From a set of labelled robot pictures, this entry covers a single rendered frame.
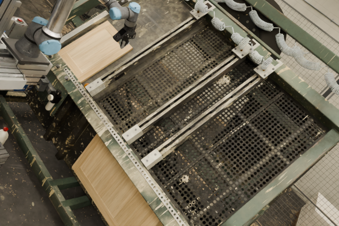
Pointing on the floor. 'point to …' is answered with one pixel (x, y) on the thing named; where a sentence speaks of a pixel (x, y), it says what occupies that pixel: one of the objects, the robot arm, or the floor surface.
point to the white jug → (3, 135)
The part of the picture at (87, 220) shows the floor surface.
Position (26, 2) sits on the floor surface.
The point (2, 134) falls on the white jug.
